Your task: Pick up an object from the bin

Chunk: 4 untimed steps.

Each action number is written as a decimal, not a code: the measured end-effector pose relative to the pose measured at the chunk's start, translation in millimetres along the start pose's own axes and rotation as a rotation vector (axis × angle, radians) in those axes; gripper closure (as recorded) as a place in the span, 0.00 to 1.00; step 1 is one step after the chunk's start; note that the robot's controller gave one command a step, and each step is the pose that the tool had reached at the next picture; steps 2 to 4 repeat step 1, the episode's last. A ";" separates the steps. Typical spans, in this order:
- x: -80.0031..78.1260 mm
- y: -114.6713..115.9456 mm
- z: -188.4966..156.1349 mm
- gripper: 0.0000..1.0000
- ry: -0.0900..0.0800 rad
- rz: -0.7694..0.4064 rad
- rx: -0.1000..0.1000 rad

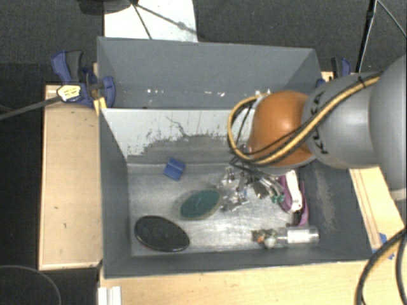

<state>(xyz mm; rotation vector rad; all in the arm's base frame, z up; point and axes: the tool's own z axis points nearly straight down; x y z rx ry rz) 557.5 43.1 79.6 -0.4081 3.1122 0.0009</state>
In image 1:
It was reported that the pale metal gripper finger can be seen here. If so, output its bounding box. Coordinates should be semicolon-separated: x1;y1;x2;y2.
217;166;243;191
219;186;251;213

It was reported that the dark green round sponge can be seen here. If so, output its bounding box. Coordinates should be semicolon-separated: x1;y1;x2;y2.
174;187;221;221

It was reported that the purple plastic thing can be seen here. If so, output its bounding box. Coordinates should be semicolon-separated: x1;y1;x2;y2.
277;175;310;227

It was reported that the blue ribbed block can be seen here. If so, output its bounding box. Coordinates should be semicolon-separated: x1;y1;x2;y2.
163;157;186;182

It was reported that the black oval disc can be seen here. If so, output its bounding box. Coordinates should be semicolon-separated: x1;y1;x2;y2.
134;215;191;254

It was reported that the grey metal bin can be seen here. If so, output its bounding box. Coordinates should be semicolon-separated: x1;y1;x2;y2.
95;36;373;279

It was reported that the pale wood flat board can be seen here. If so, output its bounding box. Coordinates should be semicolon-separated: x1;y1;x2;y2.
38;84;104;271

